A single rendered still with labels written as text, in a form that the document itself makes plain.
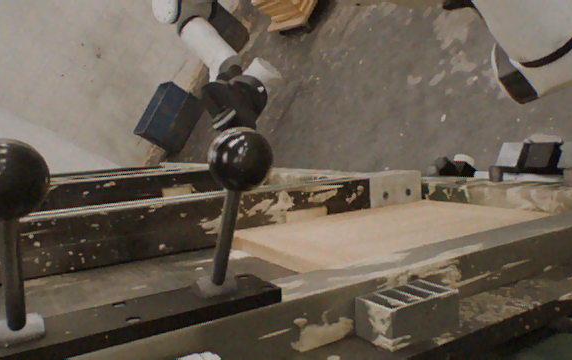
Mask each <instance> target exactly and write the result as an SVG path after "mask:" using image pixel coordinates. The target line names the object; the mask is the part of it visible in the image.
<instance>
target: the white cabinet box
mask: <svg viewBox="0 0 572 360"><path fill-rule="evenodd" d="M0 138H12V139H17V140H20V141H22V142H25V143H27V144H29V145H31V146H32V147H33V148H35V149H36V150H37V151H38V152H39V153H40V154H41V155H42V156H43V158H44V159H45V161H46V163H47V165H48V167H49V171H50V173H61V172H73V171H85V170H98V169H110V168H122V167H120V166H118V165H116V164H114V163H112V162H110V161H109V160H107V159H105V158H103V157H101V156H99V155H97V154H95V153H93V152H91V151H89V150H87V149H85V148H84V147H82V146H80V145H78V144H76V143H74V142H72V141H70V140H68V139H66V138H64V137H62V136H60V135H59V134H57V133H55V132H53V131H51V130H49V129H47V128H45V127H43V126H41V125H39V124H37V123H35V122H34V121H32V120H30V119H28V118H26V117H24V116H22V115H20V114H18V113H16V112H14V111H12V110H10V109H9V108H7V107H5V106H3V105H1V104H0Z"/></svg>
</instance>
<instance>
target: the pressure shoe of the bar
mask: <svg viewBox="0 0 572 360"><path fill-rule="evenodd" d="M325 215H327V211H326V206H321V207H314V208H308V209H301V210H295V211H288V212H285V219H286V222H289V221H295V220H301V219H307V218H313V217H319V216H325Z"/></svg>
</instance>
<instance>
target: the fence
mask: <svg viewBox="0 0 572 360"><path fill-rule="evenodd" d="M569 263H572V210H570V211H566V212H562V213H557V214H553V215H549V216H544V217H539V218H535V219H531V220H526V221H522V222H518V223H514V224H509V225H505V226H501V227H497V228H492V229H488V231H484V232H479V233H475V234H471V235H467V236H462V237H458V238H454V239H450V240H445V241H441V242H437V243H432V244H428V245H424V246H420V247H415V248H411V249H407V250H402V251H398V252H394V253H390V254H385V255H381V256H376V257H372V258H367V259H363V260H359V261H354V262H350V263H346V264H342V265H337V266H333V267H329V268H325V269H320V270H316V271H312V272H307V273H303V274H299V275H295V276H290V277H286V278H282V279H278V280H273V281H269V282H271V283H273V284H275V285H277V286H280V287H281V288H282V301H281V302H278V303H274V304H270V305H266V306H262V307H259V308H255V309H251V310H247V311H243V312H239V313H236V314H232V315H227V316H223V317H219V318H216V319H212V320H208V321H204V322H200V323H197V324H193V325H189V326H185V327H181V328H178V329H174V330H170V331H166V332H162V333H158V334H155V335H151V336H147V337H143V338H139V339H136V340H132V341H128V342H124V343H120V344H117V345H113V346H109V347H105V348H101V349H98V350H94V351H90V352H86V353H82V354H78V355H75V356H71V357H67V358H63V359H59V360H175V359H178V358H182V357H185V356H188V355H192V354H195V353H196V354H201V353H205V352H210V353H211V354H212V355H214V354H215V355H217V356H219V357H220V358H221V360H279V359H282V358H285V357H288V356H291V355H294V354H297V353H300V352H303V351H306V350H309V349H312V348H315V347H318V346H321V345H324V344H327V343H330V342H333V341H336V340H339V339H342V338H345V337H348V336H351V335H354V334H355V309H354V297H357V296H361V295H364V294H368V293H372V292H375V291H380V290H383V289H387V288H390V287H394V286H397V285H401V284H404V283H408V282H411V281H415V280H418V279H422V281H425V282H429V283H432V284H436V285H439V286H443V287H446V288H450V289H453V290H455V289H457V290H458V295H459V300H460V299H463V298H466V297H469V296H472V295H475V294H478V293H481V292H484V291H487V290H490V289H493V288H496V287H499V286H502V285H505V284H508V283H511V282H514V281H517V280H520V279H523V278H526V277H529V276H532V275H535V274H538V273H541V272H544V271H547V270H551V269H554V268H557V267H560V266H563V265H566V264H569Z"/></svg>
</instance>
